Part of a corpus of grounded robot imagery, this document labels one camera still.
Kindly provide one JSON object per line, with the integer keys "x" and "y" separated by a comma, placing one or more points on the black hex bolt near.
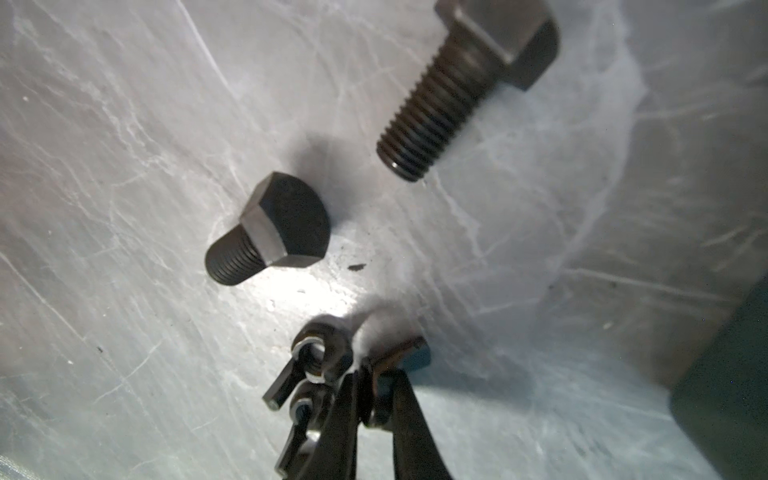
{"x": 283, "y": 224}

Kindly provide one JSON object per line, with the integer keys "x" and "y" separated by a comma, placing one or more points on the grey plastic organizer box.
{"x": 721, "y": 401}

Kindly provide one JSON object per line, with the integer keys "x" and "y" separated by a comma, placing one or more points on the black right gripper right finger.
{"x": 415, "y": 453}

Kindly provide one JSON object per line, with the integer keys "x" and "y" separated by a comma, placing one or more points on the black wing nut cluster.
{"x": 309, "y": 409}
{"x": 321, "y": 353}
{"x": 378, "y": 376}

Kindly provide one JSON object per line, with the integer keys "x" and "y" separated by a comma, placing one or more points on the black hex bolt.
{"x": 488, "y": 42}
{"x": 283, "y": 224}

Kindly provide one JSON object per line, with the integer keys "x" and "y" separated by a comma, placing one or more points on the black hex bolt middle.
{"x": 488, "y": 42}

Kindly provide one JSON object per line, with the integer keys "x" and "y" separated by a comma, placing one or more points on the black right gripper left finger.
{"x": 335, "y": 454}

